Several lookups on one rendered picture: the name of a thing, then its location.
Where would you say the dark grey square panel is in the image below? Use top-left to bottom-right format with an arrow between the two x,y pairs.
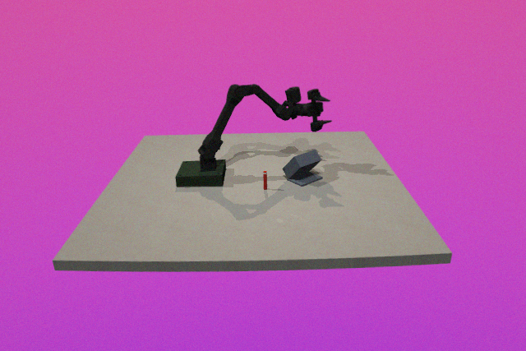
282,150 -> 323,187

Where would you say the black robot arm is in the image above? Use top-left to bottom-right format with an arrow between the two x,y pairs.
198,84 -> 302,172

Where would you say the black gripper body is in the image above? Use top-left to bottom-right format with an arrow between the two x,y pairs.
298,90 -> 322,132

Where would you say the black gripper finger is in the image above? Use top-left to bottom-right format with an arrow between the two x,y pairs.
315,120 -> 332,129
312,92 -> 330,101

